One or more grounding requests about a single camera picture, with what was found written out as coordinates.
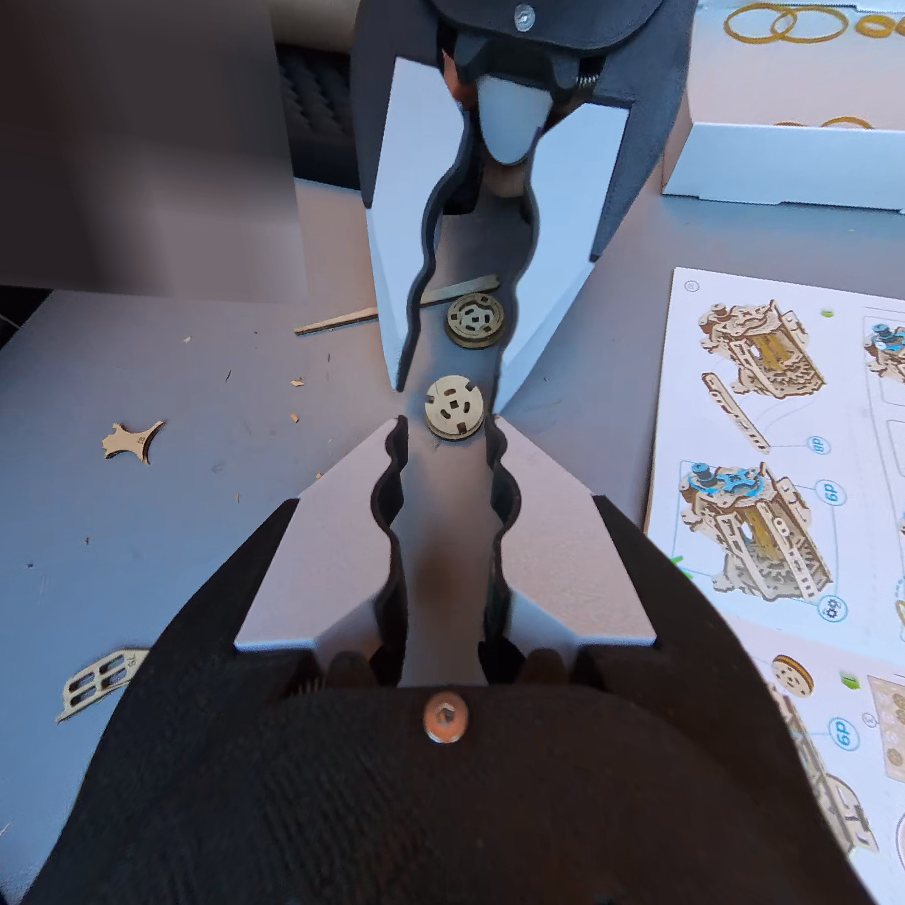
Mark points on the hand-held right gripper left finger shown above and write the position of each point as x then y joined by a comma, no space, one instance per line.
332,580

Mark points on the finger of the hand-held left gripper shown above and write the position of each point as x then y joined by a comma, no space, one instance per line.
565,226
403,212

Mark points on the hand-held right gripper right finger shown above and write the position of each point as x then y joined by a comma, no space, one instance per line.
565,580

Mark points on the notched wooden disc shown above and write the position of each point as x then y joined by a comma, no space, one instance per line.
442,406

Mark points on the grey desk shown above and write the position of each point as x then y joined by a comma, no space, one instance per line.
177,495

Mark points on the tapered wooden stick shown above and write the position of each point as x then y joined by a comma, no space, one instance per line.
339,322

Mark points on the black quilted cushion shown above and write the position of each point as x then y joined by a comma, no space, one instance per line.
318,113

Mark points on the thick wooden wheel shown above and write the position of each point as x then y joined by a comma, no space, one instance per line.
463,339

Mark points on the group of rubber bands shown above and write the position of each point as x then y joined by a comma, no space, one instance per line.
785,25

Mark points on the white cardboard box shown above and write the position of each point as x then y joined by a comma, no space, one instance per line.
778,162

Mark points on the star-shaped wooden scrap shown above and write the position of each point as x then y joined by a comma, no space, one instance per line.
134,442

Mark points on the slotted wooden scrap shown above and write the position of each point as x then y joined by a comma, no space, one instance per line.
99,682

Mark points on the instruction booklet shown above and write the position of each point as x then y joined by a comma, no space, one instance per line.
834,424

